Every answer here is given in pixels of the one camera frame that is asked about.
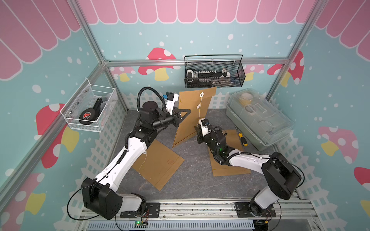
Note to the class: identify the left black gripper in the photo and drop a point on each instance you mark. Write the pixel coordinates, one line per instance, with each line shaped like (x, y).
(177, 117)

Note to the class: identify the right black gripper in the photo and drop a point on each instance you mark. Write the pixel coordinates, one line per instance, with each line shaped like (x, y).
(199, 138)

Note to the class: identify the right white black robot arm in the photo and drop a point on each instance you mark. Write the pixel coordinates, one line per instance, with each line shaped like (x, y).
(282, 177)

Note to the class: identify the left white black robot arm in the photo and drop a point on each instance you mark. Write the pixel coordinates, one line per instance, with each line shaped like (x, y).
(156, 113)

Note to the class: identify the clear plastic storage box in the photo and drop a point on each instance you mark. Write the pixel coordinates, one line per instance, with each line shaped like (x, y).
(259, 120)

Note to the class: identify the black tape roll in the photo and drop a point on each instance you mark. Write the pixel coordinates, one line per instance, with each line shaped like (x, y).
(88, 116)

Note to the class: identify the green lit circuit board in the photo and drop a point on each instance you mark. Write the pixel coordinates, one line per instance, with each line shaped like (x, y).
(141, 224)

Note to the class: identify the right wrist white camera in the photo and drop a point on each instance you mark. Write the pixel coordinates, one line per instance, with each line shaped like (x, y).
(204, 126)

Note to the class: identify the wrist white camera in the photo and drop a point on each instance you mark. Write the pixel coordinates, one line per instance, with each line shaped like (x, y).
(170, 100)
(204, 126)

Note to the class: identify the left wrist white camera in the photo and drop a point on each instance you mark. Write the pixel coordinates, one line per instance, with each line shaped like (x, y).
(170, 100)

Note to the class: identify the yellow handled screwdriver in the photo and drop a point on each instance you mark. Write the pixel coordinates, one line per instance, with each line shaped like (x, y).
(243, 140)

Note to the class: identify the black wire mesh basket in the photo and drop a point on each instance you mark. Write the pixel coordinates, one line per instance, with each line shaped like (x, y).
(207, 71)

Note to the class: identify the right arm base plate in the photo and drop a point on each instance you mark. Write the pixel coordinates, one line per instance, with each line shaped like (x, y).
(248, 210)

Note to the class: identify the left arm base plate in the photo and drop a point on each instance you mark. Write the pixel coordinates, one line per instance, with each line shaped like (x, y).
(149, 210)

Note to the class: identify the clear acrylic wall bin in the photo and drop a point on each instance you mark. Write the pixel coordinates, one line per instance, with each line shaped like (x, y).
(101, 98)

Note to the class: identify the aluminium front rail frame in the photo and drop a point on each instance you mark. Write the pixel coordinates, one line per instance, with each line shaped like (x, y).
(216, 214)

